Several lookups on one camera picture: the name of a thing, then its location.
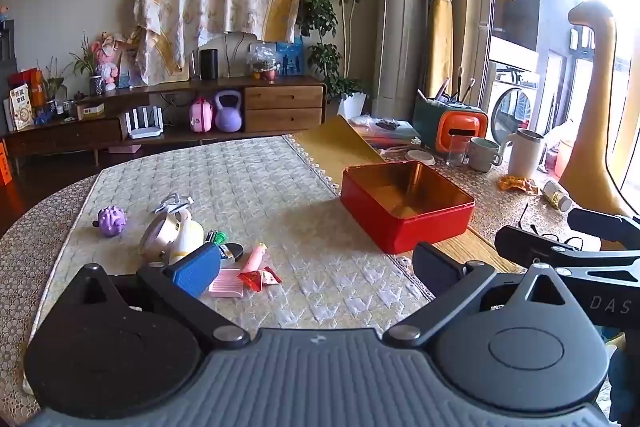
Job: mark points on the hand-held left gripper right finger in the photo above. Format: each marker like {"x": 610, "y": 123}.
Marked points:
{"x": 434, "y": 268}

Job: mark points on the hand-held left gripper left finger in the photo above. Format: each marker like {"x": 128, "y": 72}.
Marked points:
{"x": 192, "y": 269}

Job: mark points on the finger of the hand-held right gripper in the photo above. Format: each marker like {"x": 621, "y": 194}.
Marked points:
{"x": 530, "y": 249}
{"x": 600, "y": 222}

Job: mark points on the white bottle with yellow cap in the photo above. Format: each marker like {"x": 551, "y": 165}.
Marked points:
{"x": 189, "y": 234}

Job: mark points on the round cream tin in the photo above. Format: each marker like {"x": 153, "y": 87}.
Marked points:
{"x": 156, "y": 237}

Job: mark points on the red tin box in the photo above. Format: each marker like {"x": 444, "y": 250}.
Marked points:
{"x": 400, "y": 227}

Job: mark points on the red snack packet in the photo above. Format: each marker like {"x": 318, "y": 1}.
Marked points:
{"x": 251, "y": 279}

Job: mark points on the pink tube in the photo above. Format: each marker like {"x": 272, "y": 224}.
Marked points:
{"x": 255, "y": 258}

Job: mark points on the red and white candy packet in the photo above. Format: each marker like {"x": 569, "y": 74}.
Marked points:
{"x": 272, "y": 277}

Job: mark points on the purple spiky ball toy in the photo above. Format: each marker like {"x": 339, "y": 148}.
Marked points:
{"x": 113, "y": 222}

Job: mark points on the black eyeglasses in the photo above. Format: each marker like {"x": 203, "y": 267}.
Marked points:
{"x": 550, "y": 238}

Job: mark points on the small clear jar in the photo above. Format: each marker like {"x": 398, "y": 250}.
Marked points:
{"x": 557, "y": 196}

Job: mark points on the gold lace tablecloth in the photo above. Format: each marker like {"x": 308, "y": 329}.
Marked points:
{"x": 492, "y": 207}

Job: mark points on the orange snack wrapper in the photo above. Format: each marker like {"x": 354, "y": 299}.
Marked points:
{"x": 517, "y": 183}

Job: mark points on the white pitcher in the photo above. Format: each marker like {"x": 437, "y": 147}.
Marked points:
{"x": 522, "y": 154}

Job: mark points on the grey-green mug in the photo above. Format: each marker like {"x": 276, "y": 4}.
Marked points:
{"x": 481, "y": 154}

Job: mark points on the round white lid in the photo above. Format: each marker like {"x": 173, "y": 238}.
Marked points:
{"x": 420, "y": 157}

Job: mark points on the yellow long-neck dinosaur toy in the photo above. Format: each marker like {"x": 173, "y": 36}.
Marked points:
{"x": 607, "y": 107}

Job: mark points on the clear drinking glass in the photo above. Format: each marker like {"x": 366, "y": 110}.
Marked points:
{"x": 457, "y": 152}

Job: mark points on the stack of books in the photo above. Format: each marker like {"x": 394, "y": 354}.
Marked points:
{"x": 390, "y": 134}

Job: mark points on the green and orange storage box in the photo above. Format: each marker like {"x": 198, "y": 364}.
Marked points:
{"x": 460, "y": 127}

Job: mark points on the white router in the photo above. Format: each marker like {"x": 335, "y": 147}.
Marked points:
{"x": 145, "y": 129}

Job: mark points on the white washing machine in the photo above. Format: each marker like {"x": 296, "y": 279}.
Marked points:
{"x": 510, "y": 102}

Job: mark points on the purple kettlebell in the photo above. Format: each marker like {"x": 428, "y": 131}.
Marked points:
{"x": 228, "y": 114}

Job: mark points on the yellow table runner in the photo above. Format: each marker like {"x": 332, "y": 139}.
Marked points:
{"x": 330, "y": 147}

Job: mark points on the wooden media cabinet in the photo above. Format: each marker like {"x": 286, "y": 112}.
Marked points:
{"x": 282, "y": 107}

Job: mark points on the small model house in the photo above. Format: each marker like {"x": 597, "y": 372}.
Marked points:
{"x": 91, "y": 111}

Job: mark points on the black speaker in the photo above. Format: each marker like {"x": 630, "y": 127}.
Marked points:
{"x": 209, "y": 64}

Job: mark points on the small potted spider plant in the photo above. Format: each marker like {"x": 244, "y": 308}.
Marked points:
{"x": 92, "y": 79}

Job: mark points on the plastic-wrapped flower ornament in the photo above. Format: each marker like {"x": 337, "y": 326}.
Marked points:
{"x": 262, "y": 57}

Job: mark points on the pink doll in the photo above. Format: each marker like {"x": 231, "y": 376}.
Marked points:
{"x": 107, "y": 57}

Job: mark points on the blue photo card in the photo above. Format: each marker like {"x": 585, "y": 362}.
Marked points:
{"x": 290, "y": 59}

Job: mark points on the cream printed box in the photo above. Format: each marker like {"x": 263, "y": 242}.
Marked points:
{"x": 21, "y": 107}

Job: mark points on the yellow curtain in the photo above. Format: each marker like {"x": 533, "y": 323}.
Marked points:
{"x": 442, "y": 7}

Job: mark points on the white standing air conditioner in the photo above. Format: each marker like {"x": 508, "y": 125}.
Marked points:
{"x": 397, "y": 7}

